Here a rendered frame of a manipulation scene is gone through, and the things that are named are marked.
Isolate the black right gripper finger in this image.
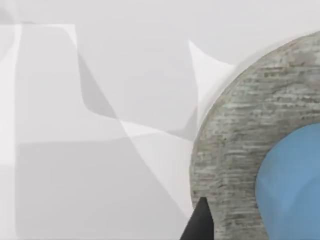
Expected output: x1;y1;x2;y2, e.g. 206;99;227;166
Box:
179;196;215;240

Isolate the grey round coaster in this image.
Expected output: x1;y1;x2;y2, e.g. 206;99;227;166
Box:
190;30;320;240

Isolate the light blue cup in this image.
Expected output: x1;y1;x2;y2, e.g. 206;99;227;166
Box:
255;122;320;240

